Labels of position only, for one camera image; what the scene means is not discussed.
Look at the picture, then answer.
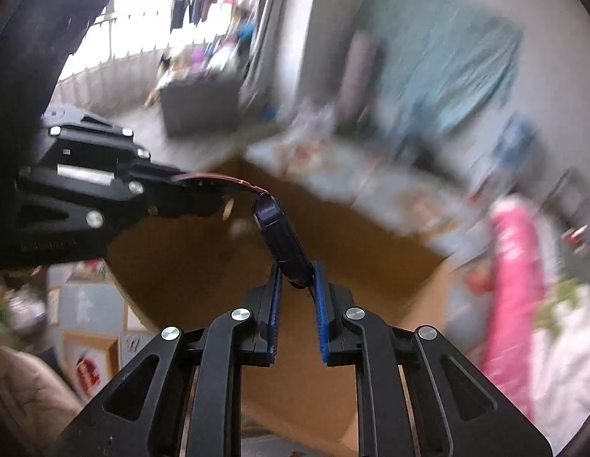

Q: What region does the beige jacket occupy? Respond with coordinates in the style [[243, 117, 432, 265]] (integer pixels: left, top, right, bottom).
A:
[[0, 343, 82, 457]]

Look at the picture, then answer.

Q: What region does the apple printed tablecloth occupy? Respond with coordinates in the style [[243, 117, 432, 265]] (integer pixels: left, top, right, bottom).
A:
[[38, 138, 496, 457]]

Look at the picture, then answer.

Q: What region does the brown cardboard box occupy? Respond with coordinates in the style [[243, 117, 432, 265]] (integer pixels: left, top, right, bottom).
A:
[[107, 159, 455, 448]]

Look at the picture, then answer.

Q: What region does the blue and white bundle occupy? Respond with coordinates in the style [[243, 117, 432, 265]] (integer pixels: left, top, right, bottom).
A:
[[496, 118, 534, 163]]

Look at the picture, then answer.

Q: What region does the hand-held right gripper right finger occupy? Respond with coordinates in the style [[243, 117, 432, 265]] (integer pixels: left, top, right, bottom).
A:
[[313, 261, 553, 457]]

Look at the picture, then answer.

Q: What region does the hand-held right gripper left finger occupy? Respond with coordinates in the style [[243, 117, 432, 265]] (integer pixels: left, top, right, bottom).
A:
[[52, 262, 283, 457]]

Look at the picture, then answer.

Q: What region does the grey box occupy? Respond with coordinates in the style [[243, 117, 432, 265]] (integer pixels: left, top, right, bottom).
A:
[[160, 76, 241, 136]]

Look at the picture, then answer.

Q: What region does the white balcony railing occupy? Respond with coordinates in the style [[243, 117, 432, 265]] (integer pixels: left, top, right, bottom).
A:
[[57, 7, 257, 101]]

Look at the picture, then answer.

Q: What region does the teal floral cloth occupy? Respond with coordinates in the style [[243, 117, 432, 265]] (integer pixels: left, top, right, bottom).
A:
[[366, 0, 524, 135]]

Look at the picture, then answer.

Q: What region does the dark wristwatch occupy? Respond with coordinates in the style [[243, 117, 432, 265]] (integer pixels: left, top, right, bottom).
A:
[[173, 174, 319, 291]]

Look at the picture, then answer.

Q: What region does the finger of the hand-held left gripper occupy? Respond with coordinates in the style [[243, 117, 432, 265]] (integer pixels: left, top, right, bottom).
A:
[[132, 181, 235, 221], [118, 163, 192, 187]]

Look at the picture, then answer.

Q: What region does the pink blanket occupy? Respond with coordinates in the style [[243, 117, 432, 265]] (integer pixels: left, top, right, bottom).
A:
[[483, 199, 549, 420]]

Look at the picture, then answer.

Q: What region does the white blanket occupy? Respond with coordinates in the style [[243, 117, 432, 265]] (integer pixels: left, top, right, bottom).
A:
[[528, 290, 590, 457]]

